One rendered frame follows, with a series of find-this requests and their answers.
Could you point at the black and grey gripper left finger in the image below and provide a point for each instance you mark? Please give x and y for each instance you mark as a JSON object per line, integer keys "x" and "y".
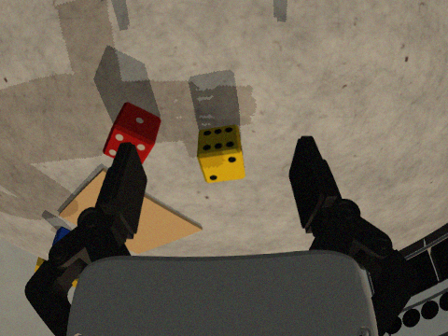
{"x": 116, "y": 214}

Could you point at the red die with white pips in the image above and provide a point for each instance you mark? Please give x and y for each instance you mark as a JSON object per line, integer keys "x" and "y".
{"x": 136, "y": 125}

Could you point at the yellow die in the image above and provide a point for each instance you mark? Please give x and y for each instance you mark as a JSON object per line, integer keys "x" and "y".
{"x": 220, "y": 154}

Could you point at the dark blue die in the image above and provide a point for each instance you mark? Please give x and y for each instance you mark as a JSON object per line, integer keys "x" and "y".
{"x": 60, "y": 233}

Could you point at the tan flat mat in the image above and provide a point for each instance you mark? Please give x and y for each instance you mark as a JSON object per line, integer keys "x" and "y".
{"x": 158, "y": 224}

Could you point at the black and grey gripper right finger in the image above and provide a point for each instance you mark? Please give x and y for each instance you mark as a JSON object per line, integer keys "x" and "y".
{"x": 335, "y": 223}

